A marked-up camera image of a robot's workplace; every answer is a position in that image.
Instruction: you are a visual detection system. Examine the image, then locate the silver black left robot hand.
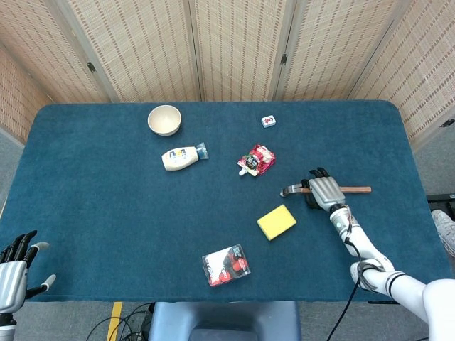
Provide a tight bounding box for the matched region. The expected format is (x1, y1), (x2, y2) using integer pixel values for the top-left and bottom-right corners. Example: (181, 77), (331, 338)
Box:
(0, 229), (57, 315)

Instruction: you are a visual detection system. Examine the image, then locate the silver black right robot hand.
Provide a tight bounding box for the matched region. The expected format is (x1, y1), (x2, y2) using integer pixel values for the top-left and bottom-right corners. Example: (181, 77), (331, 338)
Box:
(301, 167), (348, 213)

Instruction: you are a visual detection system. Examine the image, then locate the wooden handled claw hammer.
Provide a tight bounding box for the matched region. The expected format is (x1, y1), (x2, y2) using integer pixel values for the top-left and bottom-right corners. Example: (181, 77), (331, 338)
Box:
(279, 183), (373, 198)

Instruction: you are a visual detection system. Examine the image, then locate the yellow sponge with green base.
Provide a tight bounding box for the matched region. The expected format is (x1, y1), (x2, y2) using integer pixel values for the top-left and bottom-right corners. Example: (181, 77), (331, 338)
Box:
(257, 204), (298, 242)

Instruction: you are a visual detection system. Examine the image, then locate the red spouted snack pouch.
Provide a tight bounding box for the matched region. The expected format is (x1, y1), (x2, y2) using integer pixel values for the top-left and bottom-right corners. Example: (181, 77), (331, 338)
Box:
(237, 143), (277, 178)

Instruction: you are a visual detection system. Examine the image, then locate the yellow floor tape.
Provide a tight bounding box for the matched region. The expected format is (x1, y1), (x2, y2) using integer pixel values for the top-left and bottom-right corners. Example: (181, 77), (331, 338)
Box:
(106, 301), (124, 341)

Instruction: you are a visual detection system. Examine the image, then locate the black equipment base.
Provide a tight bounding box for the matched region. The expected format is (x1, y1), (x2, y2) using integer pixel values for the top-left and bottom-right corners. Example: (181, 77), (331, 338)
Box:
(427, 193), (455, 211)

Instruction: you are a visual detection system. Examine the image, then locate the clear box of red capsules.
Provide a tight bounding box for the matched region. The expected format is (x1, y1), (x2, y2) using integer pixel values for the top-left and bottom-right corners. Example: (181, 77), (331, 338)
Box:
(201, 244), (252, 288)

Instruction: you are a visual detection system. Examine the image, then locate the blue velvet tablecloth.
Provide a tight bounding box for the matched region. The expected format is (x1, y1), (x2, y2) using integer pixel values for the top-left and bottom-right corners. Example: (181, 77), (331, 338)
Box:
(0, 100), (449, 303)

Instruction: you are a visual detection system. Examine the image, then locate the grey sneaker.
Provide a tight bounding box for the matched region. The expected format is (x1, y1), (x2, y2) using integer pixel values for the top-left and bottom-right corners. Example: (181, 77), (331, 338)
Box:
(431, 209), (455, 257)

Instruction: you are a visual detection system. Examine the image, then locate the white mayonnaise squeeze bottle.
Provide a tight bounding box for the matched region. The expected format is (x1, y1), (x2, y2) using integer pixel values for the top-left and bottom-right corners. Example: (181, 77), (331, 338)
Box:
(161, 142), (210, 172)

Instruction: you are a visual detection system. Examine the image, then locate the blue grey robot torso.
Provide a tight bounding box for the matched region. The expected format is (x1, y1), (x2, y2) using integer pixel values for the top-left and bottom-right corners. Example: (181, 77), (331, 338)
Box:
(148, 301), (302, 341)

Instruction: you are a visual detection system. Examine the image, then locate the woven bamboo folding screen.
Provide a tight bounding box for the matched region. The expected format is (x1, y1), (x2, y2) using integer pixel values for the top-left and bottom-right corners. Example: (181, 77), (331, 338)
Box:
(0, 0), (455, 143)

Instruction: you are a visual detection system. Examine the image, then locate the beige ceramic bowl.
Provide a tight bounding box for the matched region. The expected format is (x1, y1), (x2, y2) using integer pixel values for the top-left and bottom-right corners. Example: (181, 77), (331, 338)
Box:
(147, 105), (183, 137)

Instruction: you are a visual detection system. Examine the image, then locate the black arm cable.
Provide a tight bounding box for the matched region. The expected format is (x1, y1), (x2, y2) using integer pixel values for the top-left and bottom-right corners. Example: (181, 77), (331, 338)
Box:
(326, 212), (383, 341)

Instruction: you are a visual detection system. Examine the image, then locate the black floor cable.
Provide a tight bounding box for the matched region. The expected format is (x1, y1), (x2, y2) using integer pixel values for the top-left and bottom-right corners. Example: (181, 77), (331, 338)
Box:
(86, 301), (157, 341)

